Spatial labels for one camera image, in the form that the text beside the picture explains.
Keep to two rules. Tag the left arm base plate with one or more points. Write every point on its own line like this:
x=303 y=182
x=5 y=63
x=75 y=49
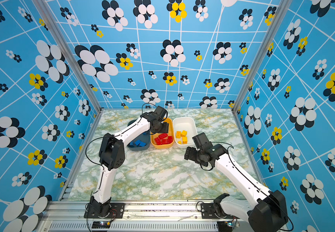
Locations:
x=109 y=211

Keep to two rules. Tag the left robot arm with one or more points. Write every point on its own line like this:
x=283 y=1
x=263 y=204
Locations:
x=112 y=156

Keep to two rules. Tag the corner aluminium post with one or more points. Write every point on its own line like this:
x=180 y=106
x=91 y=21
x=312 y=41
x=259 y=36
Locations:
x=269 y=36
x=59 y=38

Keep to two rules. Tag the right corner aluminium post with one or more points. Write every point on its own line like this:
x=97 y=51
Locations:
x=269 y=36

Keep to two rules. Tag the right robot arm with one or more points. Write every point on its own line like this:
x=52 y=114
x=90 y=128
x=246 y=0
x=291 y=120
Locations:
x=263 y=209

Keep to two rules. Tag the aluminium front rail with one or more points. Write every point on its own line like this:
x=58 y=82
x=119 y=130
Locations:
x=139 y=216

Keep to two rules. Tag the dark teal plastic bin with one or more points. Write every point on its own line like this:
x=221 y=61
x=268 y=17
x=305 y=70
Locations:
x=137 y=138

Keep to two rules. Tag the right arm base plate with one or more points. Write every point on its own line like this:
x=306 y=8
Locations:
x=211 y=211

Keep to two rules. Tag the small yellow lego brick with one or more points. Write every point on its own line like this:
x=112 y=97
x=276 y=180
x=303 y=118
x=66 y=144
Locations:
x=178 y=134

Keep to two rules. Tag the yellow plastic bin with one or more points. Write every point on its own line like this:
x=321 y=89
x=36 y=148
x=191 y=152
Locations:
x=170 y=133

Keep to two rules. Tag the left corner aluminium post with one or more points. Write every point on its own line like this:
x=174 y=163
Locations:
x=59 y=38

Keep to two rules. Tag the long red lego brick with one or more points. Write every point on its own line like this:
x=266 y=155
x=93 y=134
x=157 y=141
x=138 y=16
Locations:
x=163 y=136

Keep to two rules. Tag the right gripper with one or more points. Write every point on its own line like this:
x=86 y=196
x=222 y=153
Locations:
x=189 y=153

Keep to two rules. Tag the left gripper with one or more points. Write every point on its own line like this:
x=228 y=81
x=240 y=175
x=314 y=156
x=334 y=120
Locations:
x=165 y=130

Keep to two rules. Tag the white plastic bin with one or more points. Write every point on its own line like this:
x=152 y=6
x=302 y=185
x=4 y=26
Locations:
x=185 y=124

